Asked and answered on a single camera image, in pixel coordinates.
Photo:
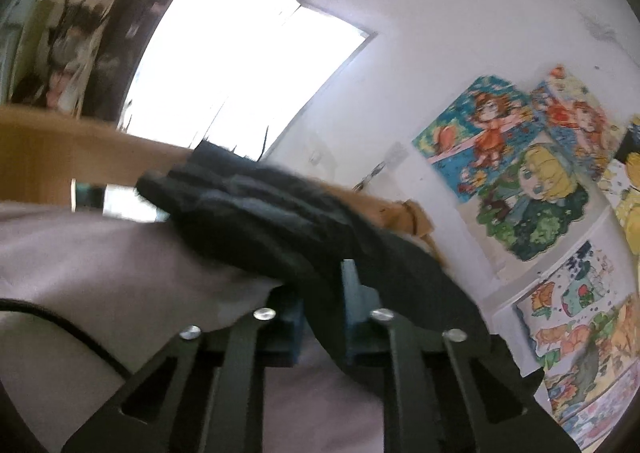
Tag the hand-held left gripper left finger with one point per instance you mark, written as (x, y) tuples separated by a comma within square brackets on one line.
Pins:
[(295, 328)]

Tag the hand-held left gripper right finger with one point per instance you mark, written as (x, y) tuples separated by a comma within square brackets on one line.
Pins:
[(357, 333)]

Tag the black garment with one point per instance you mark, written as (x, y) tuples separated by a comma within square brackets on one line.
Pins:
[(260, 218)]

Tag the bed with pink sheet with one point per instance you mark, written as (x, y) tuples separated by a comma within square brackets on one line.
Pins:
[(100, 273)]

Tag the blonde figure green bush poster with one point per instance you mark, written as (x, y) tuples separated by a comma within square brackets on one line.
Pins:
[(540, 203)]

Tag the blue poster with orange-dressed figure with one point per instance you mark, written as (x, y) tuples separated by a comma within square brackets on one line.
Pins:
[(475, 133)]

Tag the large white creatures poster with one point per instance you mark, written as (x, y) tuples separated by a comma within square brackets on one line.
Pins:
[(590, 343)]

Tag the bright window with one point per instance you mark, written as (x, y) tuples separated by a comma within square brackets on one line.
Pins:
[(240, 63)]

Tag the red-haired figure poster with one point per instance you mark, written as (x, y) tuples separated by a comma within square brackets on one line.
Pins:
[(580, 123)]

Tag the white wall socket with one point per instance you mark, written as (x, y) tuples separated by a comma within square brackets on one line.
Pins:
[(316, 156)]

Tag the yellow wall poster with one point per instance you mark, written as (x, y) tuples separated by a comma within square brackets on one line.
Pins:
[(627, 198)]

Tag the wooden bed frame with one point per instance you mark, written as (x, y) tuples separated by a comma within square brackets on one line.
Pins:
[(35, 153)]

